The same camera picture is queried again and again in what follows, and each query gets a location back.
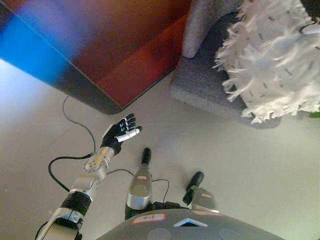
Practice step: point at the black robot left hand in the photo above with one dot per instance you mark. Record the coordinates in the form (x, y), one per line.
(113, 136)

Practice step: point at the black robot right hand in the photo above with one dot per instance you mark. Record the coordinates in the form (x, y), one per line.
(312, 29)

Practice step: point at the white fringed pillow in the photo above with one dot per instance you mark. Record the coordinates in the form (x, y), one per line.
(275, 62)

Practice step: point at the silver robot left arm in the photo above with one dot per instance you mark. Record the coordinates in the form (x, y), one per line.
(87, 182)

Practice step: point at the silver robot left leg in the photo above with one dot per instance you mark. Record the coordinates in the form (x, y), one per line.
(140, 187)

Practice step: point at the silver robot leg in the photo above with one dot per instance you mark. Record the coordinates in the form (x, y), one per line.
(140, 187)
(203, 197)

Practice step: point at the dark reddish wooden cabinet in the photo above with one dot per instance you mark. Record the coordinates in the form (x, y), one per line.
(112, 50)

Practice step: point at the grey upholstered armchair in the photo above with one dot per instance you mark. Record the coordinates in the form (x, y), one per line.
(200, 85)

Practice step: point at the silver robot right leg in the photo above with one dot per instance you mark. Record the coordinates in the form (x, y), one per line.
(203, 197)

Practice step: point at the grey robot torso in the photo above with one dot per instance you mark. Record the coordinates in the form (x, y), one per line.
(190, 230)

